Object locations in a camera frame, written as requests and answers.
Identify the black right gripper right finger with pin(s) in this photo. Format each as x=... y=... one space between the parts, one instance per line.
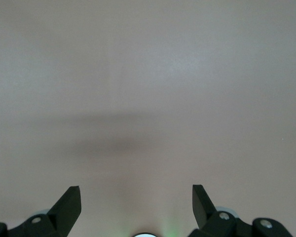
x=207 y=217

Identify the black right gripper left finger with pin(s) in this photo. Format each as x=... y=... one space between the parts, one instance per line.
x=61 y=214

